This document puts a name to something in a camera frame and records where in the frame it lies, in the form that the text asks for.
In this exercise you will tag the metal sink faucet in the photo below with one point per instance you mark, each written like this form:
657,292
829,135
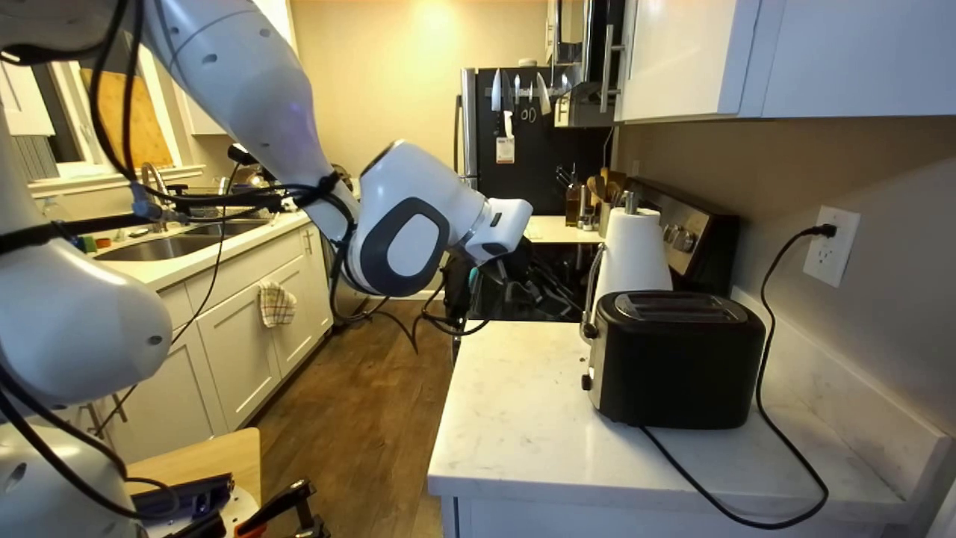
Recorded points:
152,189

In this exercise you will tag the white upper cabinet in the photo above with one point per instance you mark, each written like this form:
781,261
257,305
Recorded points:
846,62

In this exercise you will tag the white fridge note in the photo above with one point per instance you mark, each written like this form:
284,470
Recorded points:
505,150

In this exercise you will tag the steel kitchen sink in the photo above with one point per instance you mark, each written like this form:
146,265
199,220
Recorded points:
160,243

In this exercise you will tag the dark glass bottle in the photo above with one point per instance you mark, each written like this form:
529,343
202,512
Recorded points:
575,198

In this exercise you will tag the white paper towel roll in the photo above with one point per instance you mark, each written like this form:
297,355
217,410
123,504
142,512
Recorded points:
627,198
632,256

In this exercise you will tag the wooden cutting board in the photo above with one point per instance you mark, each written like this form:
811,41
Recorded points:
149,131

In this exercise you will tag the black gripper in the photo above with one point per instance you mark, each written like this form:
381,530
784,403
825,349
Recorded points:
520,265

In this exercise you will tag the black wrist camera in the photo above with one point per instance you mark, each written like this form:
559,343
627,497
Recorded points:
462,287

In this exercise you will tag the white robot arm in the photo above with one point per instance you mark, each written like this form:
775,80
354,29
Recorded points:
241,69

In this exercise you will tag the wooden knife block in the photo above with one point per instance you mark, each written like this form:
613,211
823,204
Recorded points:
602,196

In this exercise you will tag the black toaster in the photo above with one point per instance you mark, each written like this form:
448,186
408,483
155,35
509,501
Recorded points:
675,370

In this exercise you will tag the hanging dish towel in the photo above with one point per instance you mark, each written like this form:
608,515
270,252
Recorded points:
276,302

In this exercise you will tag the black red clamp tool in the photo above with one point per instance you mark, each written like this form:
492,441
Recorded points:
284,504

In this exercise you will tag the white wall outlet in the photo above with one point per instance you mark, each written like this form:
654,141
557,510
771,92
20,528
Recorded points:
825,261

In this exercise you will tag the black refrigerator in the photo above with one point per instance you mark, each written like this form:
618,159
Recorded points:
539,131

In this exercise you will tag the white sink cabinet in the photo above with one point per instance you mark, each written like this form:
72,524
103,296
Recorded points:
241,349

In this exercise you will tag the blue black device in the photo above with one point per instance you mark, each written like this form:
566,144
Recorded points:
184,504

